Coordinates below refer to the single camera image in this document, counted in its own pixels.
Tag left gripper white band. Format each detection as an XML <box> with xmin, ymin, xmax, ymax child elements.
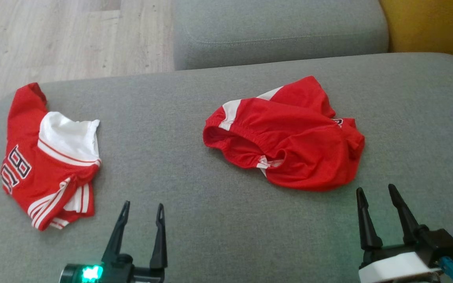
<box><xmin>59</xmin><ymin>200</ymin><xmax>168</xmax><ymax>283</ymax></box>

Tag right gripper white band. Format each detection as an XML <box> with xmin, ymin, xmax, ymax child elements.
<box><xmin>356</xmin><ymin>184</ymin><xmax>443</xmax><ymax>283</ymax></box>

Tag red shorts with white stripes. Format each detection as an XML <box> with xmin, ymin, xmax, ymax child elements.
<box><xmin>202</xmin><ymin>75</ymin><xmax>365</xmax><ymax>192</ymax></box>

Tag red jersey with number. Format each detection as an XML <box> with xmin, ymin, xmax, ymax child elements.
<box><xmin>0</xmin><ymin>83</ymin><xmax>102</xmax><ymax>232</ymax></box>

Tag large grey sofa seat cushion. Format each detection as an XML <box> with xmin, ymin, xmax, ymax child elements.
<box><xmin>0</xmin><ymin>52</ymin><xmax>453</xmax><ymax>283</ymax></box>

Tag yellow cushion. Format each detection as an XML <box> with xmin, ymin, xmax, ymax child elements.
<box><xmin>380</xmin><ymin>0</ymin><xmax>453</xmax><ymax>67</ymax></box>

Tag small grey sofa cushion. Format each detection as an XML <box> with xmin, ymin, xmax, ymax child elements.
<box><xmin>173</xmin><ymin>0</ymin><xmax>390</xmax><ymax>71</ymax></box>

